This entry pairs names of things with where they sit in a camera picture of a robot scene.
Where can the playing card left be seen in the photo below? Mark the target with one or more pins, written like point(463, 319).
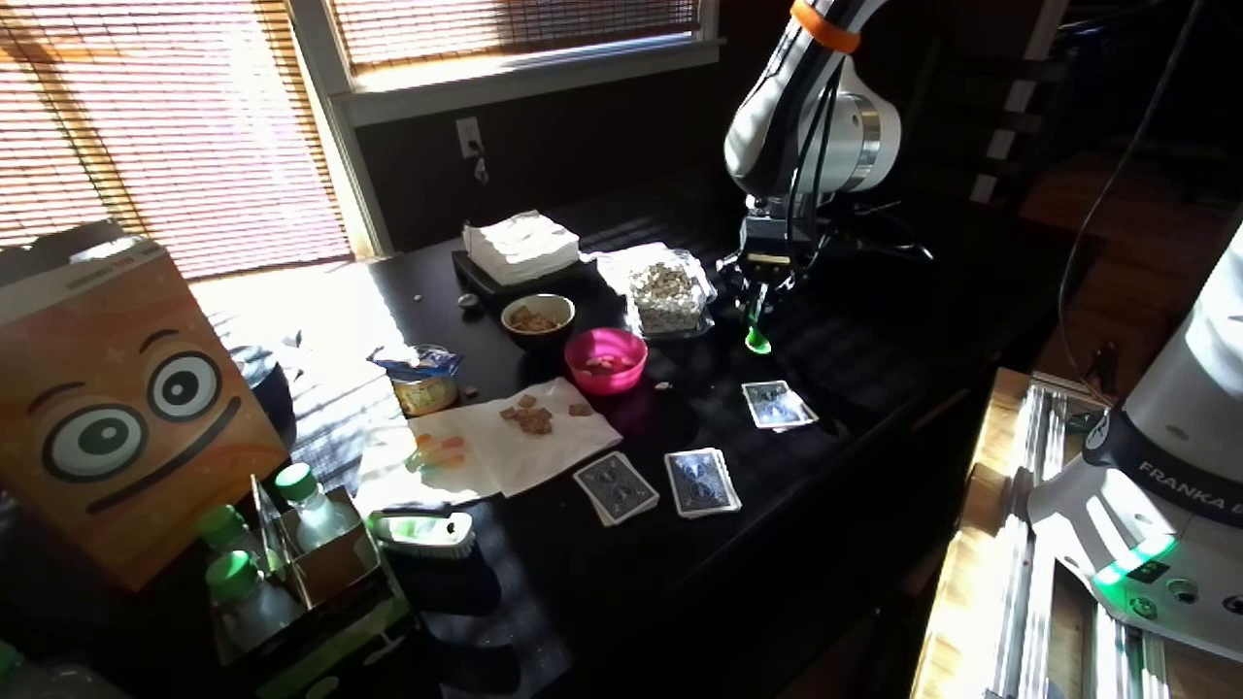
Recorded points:
point(616, 485)

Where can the brown crumbs pile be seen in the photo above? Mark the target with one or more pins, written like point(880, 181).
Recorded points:
point(525, 413)

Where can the white cereal bowl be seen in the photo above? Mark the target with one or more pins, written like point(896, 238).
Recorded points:
point(538, 316)

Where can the black tray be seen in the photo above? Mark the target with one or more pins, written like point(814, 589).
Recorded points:
point(588, 283)

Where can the orange crumbs pile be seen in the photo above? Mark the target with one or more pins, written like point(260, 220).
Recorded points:
point(445, 449)

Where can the orange cardboard box with face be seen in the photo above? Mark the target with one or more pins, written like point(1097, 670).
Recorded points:
point(118, 413)

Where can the narrow window blind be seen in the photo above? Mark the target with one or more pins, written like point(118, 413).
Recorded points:
point(519, 26)

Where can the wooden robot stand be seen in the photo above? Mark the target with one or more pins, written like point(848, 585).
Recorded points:
point(955, 585)

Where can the white wall outlet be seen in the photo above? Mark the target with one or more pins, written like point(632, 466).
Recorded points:
point(471, 139)

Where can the green cap glass bottle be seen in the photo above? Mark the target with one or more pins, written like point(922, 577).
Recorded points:
point(239, 589)
point(226, 528)
point(304, 497)

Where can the transparent plastic container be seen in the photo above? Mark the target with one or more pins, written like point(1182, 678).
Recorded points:
point(663, 292)

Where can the green bottle carrier box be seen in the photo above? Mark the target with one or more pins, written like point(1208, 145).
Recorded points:
point(335, 621)

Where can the green plastic spoon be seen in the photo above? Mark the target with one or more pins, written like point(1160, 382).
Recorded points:
point(759, 335)

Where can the large window blind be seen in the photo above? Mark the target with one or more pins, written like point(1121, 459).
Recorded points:
point(167, 129)

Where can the brown cereal pieces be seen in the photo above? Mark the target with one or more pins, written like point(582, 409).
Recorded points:
point(538, 313)

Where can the pink plastic bowl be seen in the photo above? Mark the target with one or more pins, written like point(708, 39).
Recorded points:
point(606, 357)

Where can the aluminium frame rails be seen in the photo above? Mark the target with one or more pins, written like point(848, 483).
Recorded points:
point(1033, 607)

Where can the dark plaid cloth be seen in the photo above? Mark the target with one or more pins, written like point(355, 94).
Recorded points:
point(507, 621)

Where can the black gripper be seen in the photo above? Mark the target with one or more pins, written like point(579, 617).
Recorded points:
point(790, 268)

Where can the white rectangular box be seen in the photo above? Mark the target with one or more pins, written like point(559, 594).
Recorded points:
point(523, 246)

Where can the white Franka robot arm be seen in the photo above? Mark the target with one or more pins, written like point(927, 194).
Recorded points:
point(790, 116)

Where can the white paper towel sheet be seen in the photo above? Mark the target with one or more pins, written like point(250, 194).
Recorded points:
point(519, 453)

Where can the white beans pile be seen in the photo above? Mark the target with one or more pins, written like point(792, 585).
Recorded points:
point(664, 283)

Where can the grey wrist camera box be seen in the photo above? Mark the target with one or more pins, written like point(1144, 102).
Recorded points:
point(768, 235)

